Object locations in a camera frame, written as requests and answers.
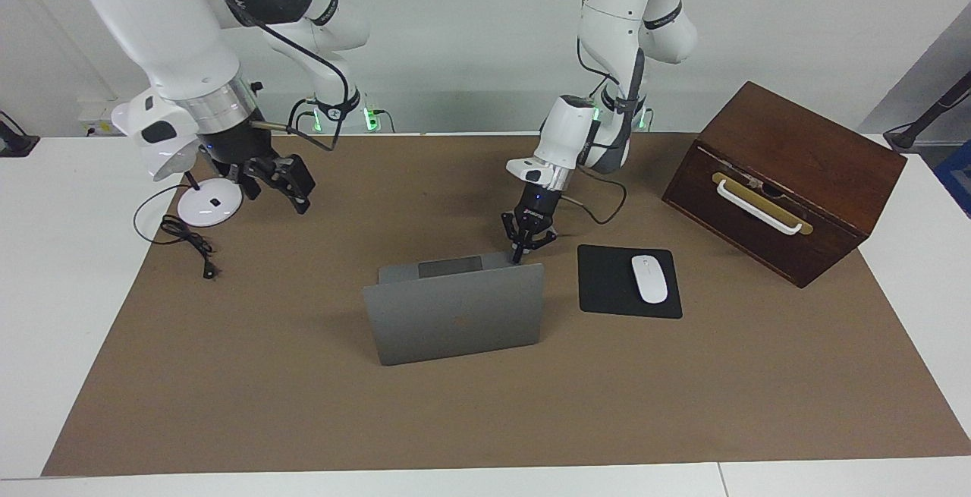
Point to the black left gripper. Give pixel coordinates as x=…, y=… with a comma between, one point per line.
x=537, y=207

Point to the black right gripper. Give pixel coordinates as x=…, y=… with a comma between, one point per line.
x=235, y=149

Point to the silver grey laptop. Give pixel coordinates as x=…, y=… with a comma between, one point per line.
x=455, y=330

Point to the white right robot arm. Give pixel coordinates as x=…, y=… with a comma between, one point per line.
x=159, y=19

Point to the white desk lamp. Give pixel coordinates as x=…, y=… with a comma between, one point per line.
x=205, y=209

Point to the black mouse pad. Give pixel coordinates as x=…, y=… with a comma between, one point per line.
x=603, y=284

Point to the white computer mouse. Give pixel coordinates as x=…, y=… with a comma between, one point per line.
x=649, y=281

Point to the brown table mat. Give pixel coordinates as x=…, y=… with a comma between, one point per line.
x=303, y=421

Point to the black stand foot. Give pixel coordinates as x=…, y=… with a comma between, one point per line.
x=15, y=144

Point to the dark brown wooden box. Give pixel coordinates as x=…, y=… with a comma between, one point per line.
x=827, y=178

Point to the black tripod leg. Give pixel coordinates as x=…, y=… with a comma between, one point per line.
x=922, y=124

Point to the blue crate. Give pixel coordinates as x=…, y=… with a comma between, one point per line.
x=957, y=178

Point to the white wall socket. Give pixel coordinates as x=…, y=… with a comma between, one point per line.
x=97, y=117

